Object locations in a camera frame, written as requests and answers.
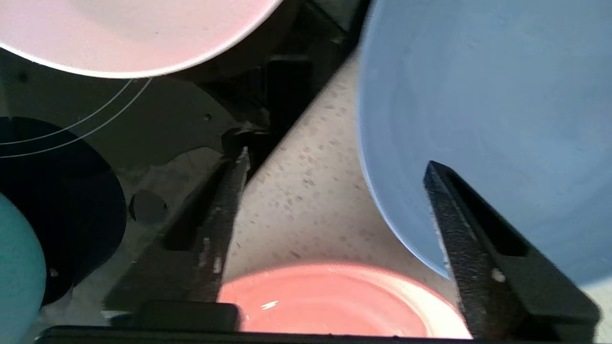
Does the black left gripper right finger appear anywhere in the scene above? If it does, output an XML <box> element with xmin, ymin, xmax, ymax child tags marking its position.
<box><xmin>423</xmin><ymin>161</ymin><xmax>601</xmax><ymax>342</ymax></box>

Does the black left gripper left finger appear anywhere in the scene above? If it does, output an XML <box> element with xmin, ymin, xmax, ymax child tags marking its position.
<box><xmin>103</xmin><ymin>146</ymin><xmax>251</xmax><ymax>331</ymax></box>

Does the pink plate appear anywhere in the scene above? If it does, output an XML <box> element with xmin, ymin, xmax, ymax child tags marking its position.
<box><xmin>218</xmin><ymin>262</ymin><xmax>474</xmax><ymax>339</ymax></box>

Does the blue grey plate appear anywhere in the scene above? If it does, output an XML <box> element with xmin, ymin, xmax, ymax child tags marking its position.
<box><xmin>358</xmin><ymin>0</ymin><xmax>612</xmax><ymax>287</ymax></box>

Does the teal bowl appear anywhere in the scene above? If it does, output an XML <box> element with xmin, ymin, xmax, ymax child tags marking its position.
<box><xmin>0</xmin><ymin>193</ymin><xmax>47</xmax><ymax>344</ymax></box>

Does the pink bowl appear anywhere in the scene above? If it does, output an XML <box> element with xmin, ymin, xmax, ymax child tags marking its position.
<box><xmin>0</xmin><ymin>0</ymin><xmax>285</xmax><ymax>79</ymax></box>

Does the black induction cooktop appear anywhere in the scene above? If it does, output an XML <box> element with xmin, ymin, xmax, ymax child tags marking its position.
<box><xmin>0</xmin><ymin>0</ymin><xmax>371</xmax><ymax>330</ymax></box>

